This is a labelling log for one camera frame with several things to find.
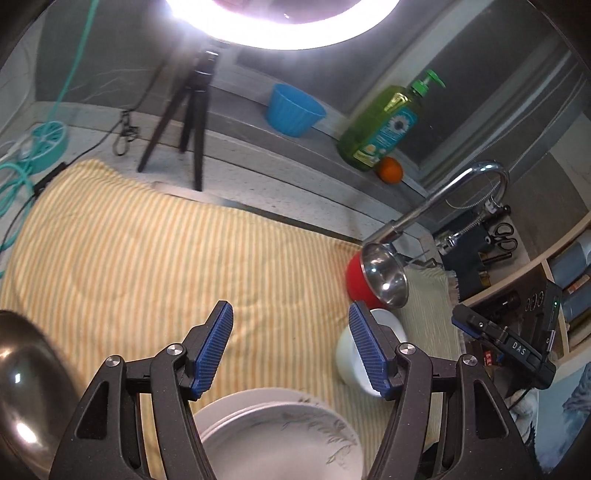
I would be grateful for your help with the grey leaf white plate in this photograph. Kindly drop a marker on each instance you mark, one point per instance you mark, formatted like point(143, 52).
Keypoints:
point(277, 447)

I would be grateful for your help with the green dish soap bottle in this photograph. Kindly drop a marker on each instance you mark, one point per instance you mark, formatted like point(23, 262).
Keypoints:
point(378, 129)

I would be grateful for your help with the red steel-lined bowl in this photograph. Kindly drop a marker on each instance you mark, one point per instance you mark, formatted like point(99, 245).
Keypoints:
point(358, 279)

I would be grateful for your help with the large stainless steel bowl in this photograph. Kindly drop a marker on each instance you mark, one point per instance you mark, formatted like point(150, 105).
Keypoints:
point(27, 392)

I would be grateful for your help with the blue ribbed plastic bowl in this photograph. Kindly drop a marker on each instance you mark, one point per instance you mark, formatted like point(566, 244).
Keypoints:
point(293, 110)

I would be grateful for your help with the small white bowl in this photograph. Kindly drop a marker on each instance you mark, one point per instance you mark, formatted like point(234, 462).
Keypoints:
point(348, 355)

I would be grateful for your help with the blue printed cloth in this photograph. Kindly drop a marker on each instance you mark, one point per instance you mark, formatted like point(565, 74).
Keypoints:
point(570, 415)

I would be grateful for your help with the black tripod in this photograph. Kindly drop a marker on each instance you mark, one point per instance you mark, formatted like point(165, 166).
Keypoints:
point(196, 106)

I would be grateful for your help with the round teal power strip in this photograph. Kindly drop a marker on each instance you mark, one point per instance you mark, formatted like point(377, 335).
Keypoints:
point(48, 143)

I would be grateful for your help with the green striped fringed cloth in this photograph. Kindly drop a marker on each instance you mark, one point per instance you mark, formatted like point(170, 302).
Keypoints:
point(429, 304)

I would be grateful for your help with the chrome kitchen faucet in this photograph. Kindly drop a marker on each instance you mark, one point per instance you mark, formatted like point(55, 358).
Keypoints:
point(443, 196)

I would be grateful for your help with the wooden shelf unit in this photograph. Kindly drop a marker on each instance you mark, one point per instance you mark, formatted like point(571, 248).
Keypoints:
point(572, 295)

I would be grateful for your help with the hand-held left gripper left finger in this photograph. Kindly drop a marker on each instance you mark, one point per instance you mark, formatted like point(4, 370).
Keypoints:
point(210, 350)

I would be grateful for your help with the yellow striped towel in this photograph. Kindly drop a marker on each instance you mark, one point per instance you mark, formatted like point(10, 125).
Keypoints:
point(161, 258)

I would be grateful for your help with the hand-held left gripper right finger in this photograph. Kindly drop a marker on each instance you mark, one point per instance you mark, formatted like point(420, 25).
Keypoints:
point(369, 350)

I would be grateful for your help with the black knife block with scissors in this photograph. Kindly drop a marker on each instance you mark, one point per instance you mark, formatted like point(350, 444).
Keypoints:
point(480, 249)

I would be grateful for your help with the orange fruit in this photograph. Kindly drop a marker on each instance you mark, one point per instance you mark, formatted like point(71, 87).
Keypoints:
point(390, 170)

